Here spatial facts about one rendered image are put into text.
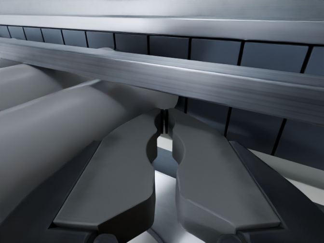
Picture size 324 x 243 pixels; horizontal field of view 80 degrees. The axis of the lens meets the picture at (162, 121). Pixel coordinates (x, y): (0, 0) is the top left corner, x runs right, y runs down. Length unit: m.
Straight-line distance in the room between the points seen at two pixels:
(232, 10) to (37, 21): 0.22
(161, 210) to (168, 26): 0.23
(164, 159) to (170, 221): 0.09
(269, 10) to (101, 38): 0.15
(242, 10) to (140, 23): 0.09
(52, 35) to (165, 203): 0.25
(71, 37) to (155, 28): 0.11
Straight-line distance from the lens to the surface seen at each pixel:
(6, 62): 0.20
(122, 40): 0.20
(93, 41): 0.22
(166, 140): 0.16
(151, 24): 0.18
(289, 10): 0.20
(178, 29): 0.17
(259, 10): 0.20
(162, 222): 0.32
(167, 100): 0.15
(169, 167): 0.25
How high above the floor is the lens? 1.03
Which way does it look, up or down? 49 degrees down
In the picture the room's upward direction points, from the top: 131 degrees counter-clockwise
